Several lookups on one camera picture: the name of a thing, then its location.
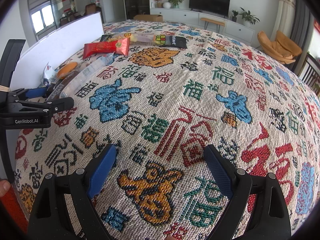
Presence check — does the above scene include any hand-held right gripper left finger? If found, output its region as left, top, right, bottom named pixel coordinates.
left=26, top=144, right=118, bottom=240

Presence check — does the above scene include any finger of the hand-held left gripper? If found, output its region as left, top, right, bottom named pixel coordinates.
left=9, top=87, right=48, bottom=102
left=14, top=96, right=75, bottom=119

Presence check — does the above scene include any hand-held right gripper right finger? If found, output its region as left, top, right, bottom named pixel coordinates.
left=202, top=144, right=292, bottom=240

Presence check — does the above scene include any white and blue snack packet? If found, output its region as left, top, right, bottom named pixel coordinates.
left=41, top=64, right=59, bottom=88

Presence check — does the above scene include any brown chocolate bar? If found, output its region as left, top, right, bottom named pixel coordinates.
left=54, top=72, right=80, bottom=91

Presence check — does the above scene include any clear plastic snack packet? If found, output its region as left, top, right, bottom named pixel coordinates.
left=49, top=52, right=114, bottom=98

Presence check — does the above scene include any white cardboard box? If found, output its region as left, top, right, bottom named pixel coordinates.
left=14, top=12, right=104, bottom=88

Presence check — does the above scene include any red snack packet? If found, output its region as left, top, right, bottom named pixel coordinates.
left=83, top=39, right=131, bottom=58

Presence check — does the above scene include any dark brown snack packet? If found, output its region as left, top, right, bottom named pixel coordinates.
left=99, top=34, right=132, bottom=43

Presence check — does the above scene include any long clear black-label snack packet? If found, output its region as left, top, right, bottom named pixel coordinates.
left=130, top=33, right=188, bottom=49

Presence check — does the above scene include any person's left hand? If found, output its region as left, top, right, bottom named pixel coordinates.
left=0, top=180, right=11, bottom=197

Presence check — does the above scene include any orange sausage snack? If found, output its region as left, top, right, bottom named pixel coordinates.
left=57, top=62, right=77, bottom=77

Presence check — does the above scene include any glass balcony door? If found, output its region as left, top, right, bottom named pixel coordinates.
left=29, top=0, right=75, bottom=34

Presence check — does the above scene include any red cloth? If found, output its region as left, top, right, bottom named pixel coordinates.
left=0, top=187, right=28, bottom=233

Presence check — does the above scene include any printed woven blanket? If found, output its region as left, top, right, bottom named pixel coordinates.
left=12, top=20, right=320, bottom=240

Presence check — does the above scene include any brown cardboard box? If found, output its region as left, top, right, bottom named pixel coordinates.
left=133, top=14, right=163, bottom=23

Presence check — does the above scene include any dark wooden slatted chair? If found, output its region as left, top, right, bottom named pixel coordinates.
left=297, top=52, right=320, bottom=95

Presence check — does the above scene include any orange lounge chair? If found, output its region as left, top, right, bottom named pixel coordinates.
left=257, top=31, right=303, bottom=64

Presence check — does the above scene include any wooden stool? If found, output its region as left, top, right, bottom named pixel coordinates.
left=200, top=17, right=226, bottom=32

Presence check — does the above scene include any white television cabinet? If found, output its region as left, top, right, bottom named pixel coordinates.
left=150, top=7, right=255, bottom=43

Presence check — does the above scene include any large potted plant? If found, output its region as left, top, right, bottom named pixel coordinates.
left=239, top=7, right=260, bottom=27

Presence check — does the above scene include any grey curtain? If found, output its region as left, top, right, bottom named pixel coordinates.
left=290, top=0, right=316, bottom=75

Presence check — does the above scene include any black television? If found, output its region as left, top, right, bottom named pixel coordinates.
left=189, top=0, right=231, bottom=18

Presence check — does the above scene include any white patterned curtain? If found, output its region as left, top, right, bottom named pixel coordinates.
left=271, top=0, right=297, bottom=42

